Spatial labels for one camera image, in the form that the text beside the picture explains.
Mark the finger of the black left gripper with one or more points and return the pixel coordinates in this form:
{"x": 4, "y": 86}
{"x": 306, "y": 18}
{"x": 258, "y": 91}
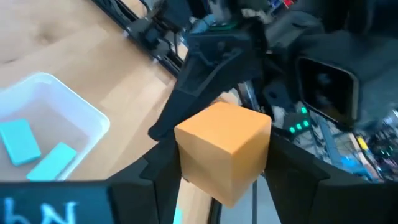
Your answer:
{"x": 180, "y": 109}

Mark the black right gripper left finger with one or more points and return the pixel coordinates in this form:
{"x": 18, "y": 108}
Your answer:
{"x": 133, "y": 199}

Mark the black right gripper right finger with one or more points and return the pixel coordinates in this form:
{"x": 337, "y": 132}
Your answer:
{"x": 304, "y": 199}

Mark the orange cube block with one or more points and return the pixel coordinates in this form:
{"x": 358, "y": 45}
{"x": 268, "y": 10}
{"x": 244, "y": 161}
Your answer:
{"x": 224, "y": 149}

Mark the teal wedge block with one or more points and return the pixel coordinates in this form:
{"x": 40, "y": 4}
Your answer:
{"x": 18, "y": 141}

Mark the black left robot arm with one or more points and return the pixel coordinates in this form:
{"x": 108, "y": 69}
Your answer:
{"x": 342, "y": 40}

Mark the black box green lights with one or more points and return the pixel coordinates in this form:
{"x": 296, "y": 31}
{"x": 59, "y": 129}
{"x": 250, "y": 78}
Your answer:
{"x": 297, "y": 126}

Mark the clear plastic bin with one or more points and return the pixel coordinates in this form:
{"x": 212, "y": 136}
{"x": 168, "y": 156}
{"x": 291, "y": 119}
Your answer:
{"x": 93, "y": 124}

